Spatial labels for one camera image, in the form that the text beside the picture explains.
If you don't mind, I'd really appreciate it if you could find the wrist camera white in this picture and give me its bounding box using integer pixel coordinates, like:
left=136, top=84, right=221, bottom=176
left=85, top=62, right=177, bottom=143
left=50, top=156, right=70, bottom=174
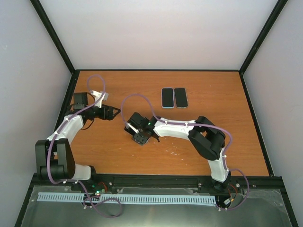
left=126, top=122, right=139, bottom=134
left=90, top=90, right=108, bottom=108

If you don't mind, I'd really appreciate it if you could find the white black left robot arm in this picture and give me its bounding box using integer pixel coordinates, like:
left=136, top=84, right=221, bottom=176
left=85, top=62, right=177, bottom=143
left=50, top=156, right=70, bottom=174
left=35, top=90, right=120, bottom=191

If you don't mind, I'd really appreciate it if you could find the black aluminium frame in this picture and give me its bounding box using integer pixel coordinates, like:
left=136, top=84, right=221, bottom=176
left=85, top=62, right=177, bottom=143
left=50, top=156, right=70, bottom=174
left=14, top=0, right=299, bottom=227

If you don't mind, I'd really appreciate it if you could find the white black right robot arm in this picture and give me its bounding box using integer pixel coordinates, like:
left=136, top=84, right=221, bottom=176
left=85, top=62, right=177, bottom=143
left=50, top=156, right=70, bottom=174
left=125, top=112, right=231, bottom=192

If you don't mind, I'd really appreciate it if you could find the blue phone black screen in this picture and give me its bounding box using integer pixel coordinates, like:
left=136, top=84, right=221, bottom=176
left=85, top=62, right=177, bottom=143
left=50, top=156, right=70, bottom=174
left=161, top=87, right=175, bottom=107

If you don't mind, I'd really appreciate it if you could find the light blue phone case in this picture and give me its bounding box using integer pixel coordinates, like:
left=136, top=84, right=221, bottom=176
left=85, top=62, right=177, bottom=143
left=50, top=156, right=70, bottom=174
left=161, top=87, right=175, bottom=109

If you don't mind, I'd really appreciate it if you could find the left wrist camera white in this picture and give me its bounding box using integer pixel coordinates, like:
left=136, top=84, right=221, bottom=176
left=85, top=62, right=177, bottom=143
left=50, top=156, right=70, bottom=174
left=90, top=90, right=108, bottom=108

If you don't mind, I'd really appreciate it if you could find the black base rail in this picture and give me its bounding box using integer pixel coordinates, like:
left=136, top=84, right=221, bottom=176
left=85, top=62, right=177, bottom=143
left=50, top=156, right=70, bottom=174
left=32, top=173, right=284, bottom=196

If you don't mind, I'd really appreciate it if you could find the light blue cable duct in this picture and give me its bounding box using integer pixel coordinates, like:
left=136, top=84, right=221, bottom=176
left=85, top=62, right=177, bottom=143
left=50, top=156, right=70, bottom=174
left=37, top=192, right=216, bottom=206

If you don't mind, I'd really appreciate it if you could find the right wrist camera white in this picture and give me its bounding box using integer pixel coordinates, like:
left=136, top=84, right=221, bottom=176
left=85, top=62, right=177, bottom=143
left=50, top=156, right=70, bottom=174
left=126, top=122, right=139, bottom=134

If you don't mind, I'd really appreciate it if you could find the dark teal phone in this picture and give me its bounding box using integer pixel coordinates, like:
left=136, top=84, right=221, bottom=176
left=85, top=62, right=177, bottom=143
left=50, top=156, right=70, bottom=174
left=174, top=87, right=189, bottom=108

